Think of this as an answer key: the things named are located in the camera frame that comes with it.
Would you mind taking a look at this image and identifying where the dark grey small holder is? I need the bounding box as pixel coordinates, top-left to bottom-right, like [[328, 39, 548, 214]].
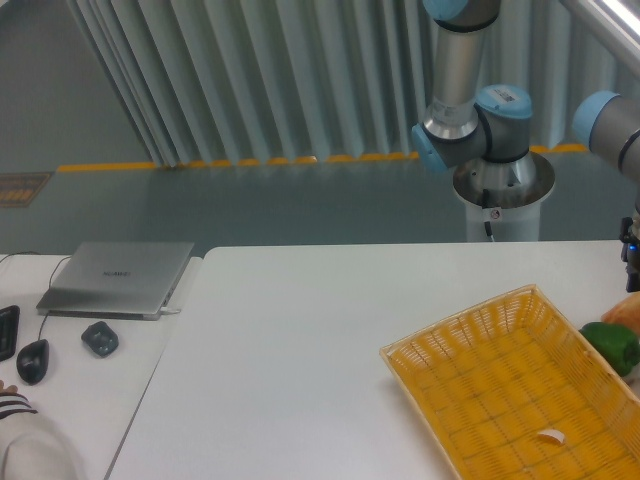
[[81, 321, 119, 358]]

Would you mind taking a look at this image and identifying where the green bell pepper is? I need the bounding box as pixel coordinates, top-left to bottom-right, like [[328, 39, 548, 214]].
[[579, 322, 639, 377]]

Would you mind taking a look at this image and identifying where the white crumb in basket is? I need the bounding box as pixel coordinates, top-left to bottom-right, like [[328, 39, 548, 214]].
[[537, 429, 566, 446]]

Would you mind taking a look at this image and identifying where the aluminium frame bar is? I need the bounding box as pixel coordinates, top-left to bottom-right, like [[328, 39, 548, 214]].
[[561, 0, 639, 79]]

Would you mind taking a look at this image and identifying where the person forearm striped sleeve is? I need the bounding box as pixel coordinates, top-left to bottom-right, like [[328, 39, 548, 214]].
[[1, 392, 78, 479]]

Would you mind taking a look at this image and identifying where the person hand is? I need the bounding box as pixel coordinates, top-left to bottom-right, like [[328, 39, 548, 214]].
[[0, 380, 18, 394]]

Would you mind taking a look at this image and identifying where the white pleated curtain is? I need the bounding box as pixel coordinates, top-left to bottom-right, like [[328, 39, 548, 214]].
[[69, 1, 639, 167]]

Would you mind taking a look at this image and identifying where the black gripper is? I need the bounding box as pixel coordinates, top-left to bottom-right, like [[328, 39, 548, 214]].
[[619, 216, 640, 292]]

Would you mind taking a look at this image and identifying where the black mouse cable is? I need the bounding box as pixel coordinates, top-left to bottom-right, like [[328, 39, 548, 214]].
[[0, 251, 74, 343]]

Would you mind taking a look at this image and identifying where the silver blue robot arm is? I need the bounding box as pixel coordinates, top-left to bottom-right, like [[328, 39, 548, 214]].
[[411, 1, 639, 292]]

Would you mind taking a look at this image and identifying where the black computer mouse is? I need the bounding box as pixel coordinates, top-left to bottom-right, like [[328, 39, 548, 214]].
[[16, 339, 50, 385]]

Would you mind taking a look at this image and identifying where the black keyboard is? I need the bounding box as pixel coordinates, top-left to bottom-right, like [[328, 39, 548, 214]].
[[0, 305, 20, 361]]

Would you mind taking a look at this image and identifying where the black pedestal cable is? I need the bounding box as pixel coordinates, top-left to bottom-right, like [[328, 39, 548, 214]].
[[480, 187, 497, 243]]

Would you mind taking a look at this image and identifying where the yellow woven basket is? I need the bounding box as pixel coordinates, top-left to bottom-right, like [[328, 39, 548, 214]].
[[380, 285, 639, 479]]

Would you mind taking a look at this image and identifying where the silver laptop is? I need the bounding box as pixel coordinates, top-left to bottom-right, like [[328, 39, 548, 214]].
[[37, 242, 194, 320]]

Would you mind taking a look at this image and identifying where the brown triangular bread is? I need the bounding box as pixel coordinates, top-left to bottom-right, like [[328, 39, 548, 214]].
[[601, 292, 640, 335]]

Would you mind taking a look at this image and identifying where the floor warning sticker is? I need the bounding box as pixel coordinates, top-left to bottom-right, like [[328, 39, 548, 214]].
[[0, 172, 53, 208]]

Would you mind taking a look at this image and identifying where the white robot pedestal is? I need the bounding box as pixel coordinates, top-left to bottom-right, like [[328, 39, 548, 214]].
[[453, 152, 555, 242]]

